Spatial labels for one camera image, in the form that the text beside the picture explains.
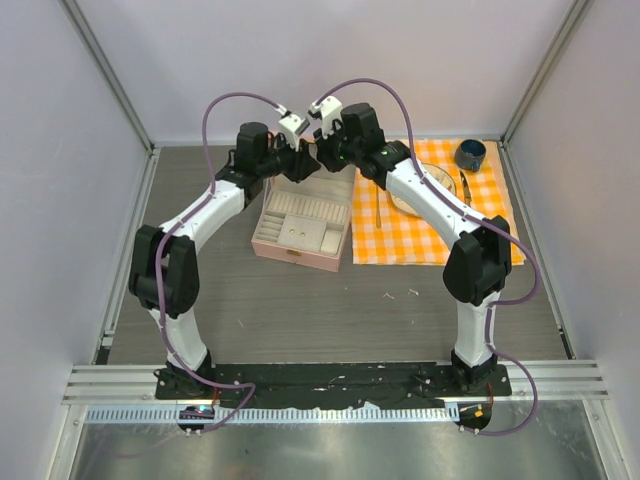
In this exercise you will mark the gold knife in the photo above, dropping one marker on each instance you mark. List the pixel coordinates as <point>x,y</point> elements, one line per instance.
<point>466,189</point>

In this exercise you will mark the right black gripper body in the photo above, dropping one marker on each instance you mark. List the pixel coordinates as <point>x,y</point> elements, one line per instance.
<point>349,150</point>

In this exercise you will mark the pink jewelry box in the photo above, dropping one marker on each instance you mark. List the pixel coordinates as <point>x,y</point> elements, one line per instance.
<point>322,201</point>

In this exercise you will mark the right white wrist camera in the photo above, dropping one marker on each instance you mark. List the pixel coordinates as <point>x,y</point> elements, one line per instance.
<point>328,111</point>

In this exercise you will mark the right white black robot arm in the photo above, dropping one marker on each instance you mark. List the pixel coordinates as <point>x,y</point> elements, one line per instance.
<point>479,252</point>

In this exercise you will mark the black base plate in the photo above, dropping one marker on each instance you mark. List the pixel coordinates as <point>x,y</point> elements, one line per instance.
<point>330,386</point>

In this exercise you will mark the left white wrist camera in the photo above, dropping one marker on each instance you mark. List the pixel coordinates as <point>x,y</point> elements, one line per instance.
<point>292,126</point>

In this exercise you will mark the dark blue mug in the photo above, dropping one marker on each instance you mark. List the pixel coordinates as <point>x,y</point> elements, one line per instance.
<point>470,155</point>

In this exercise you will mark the white slotted cable duct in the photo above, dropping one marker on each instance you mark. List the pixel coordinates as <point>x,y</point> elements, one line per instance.
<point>200,414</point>

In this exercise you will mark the bird pattern plate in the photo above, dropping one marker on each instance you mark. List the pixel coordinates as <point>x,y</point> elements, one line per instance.
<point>440,175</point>

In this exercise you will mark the gold fork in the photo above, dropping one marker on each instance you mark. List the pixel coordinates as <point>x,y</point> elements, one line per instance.
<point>378,216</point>

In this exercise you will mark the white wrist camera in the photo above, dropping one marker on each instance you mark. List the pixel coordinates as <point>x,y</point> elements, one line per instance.
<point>328,111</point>
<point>292,126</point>

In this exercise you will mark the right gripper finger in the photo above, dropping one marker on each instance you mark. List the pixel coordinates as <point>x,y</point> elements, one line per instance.
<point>331,164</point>
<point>322,145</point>

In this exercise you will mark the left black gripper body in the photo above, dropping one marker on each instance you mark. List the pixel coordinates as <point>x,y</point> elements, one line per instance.
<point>284,158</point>

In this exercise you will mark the aluminium frame rail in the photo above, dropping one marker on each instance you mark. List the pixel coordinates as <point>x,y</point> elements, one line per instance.
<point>134,384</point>

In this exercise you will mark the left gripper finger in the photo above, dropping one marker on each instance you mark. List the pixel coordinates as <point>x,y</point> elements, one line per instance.
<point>307,164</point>
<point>296,175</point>

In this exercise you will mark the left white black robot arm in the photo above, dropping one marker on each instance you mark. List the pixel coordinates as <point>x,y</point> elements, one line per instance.
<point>164,273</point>

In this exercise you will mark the orange checkered cloth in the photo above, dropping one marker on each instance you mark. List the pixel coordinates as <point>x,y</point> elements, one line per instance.
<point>409,240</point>

